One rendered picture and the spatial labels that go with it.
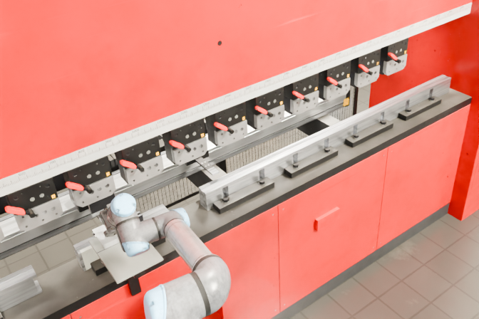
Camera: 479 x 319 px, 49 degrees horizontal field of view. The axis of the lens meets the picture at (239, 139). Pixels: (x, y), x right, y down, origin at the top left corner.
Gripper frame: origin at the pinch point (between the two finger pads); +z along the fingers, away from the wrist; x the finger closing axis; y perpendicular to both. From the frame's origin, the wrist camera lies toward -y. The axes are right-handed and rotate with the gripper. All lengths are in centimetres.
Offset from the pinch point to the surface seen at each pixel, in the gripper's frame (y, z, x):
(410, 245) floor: -74, 75, -174
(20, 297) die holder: -4.0, 16.1, 36.3
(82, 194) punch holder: 16.2, -10.3, 5.7
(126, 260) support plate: -11.1, -3.1, 0.7
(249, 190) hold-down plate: -6, 14, -64
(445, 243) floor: -83, 67, -192
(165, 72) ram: 39, -36, -33
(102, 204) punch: 12.2, -0.1, -1.1
